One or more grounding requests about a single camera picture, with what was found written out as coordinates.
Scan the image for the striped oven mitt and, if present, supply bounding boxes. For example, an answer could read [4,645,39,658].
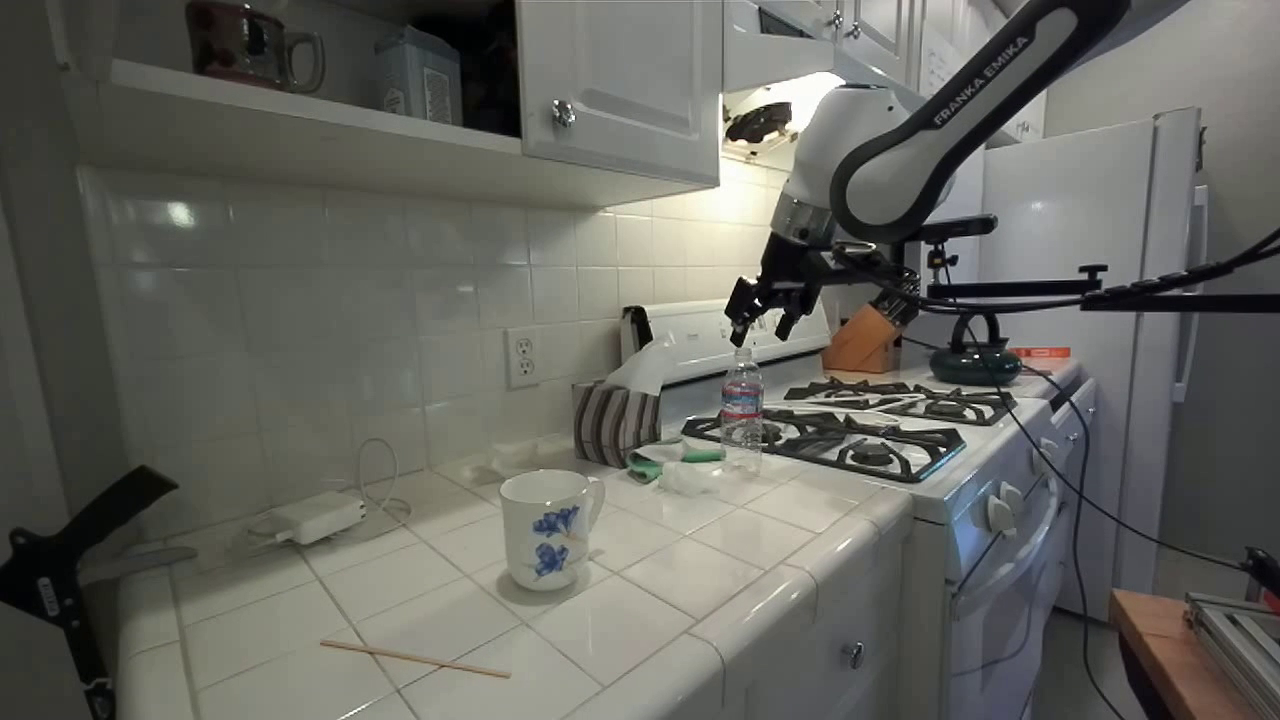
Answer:
[570,375,668,468]

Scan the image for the metal frame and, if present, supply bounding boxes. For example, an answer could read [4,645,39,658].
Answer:
[1180,589,1280,711]

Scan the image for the white wall outlet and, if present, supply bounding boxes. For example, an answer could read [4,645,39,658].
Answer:
[499,326,545,393]

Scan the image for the clear plastic water bottle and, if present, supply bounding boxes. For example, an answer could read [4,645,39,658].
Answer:
[717,340,767,458]

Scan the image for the green and white cloth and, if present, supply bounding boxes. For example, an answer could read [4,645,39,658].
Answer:
[623,445,730,486]

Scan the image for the white wall cabinet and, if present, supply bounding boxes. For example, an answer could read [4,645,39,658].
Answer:
[55,0,730,215]

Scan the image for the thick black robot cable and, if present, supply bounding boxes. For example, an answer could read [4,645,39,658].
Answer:
[1063,223,1280,314]

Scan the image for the wooden table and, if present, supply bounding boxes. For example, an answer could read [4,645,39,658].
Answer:
[1108,589,1280,720]

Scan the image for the clear plastic container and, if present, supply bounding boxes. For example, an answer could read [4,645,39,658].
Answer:
[376,26,468,129]

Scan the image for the white gas stove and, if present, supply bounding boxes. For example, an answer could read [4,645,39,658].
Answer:
[614,292,1103,720]

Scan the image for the black kettle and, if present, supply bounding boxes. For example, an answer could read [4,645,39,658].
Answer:
[927,305,1025,393]

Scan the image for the white cabinet above hood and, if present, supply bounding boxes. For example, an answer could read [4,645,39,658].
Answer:
[721,0,1057,151]

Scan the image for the brown mug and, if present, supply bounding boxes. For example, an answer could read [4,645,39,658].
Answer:
[180,0,330,97]

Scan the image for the white mug blue flowers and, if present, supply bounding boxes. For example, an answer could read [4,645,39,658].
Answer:
[497,468,608,595]

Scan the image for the black stove grate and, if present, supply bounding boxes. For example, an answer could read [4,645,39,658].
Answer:
[779,375,1020,432]
[678,405,967,487]

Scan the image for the white refrigerator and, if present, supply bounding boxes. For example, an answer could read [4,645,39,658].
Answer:
[975,104,1213,624]

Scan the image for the white power adapter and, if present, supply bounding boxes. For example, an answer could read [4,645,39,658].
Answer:
[269,493,372,552]

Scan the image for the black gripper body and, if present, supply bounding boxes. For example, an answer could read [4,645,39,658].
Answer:
[730,232,927,318]

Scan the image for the black camera boom stand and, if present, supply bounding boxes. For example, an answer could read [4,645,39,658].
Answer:
[915,214,1280,321]

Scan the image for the wooden knife block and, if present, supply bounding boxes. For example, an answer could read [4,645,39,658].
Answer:
[820,292,925,375]

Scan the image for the thin black cable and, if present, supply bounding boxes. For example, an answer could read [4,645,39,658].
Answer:
[994,365,1264,720]

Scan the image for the white cabinet door with knob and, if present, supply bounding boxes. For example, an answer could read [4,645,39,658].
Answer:
[516,0,726,194]

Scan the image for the red pot holder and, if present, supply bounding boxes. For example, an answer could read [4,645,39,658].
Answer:
[1015,344,1078,379]

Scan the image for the wooden chopstick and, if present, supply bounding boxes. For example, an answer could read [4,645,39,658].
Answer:
[316,636,516,683]

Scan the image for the black camera clamp mount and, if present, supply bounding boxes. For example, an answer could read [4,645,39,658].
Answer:
[0,463,185,720]

